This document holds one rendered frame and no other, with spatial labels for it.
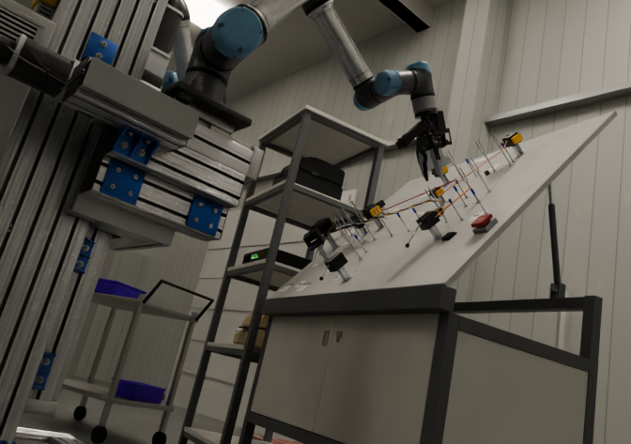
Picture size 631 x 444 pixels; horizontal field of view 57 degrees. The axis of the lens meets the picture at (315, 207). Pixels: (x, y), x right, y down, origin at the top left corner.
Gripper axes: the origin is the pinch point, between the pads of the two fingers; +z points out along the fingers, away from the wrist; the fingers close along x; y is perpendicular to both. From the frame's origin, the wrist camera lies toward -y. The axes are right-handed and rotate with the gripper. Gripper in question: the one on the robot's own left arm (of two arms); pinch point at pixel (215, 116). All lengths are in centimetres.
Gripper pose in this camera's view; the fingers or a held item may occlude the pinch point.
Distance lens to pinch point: 268.2
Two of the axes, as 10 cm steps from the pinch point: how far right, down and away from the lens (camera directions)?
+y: -3.4, 9.1, -2.4
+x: 8.6, 1.9, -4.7
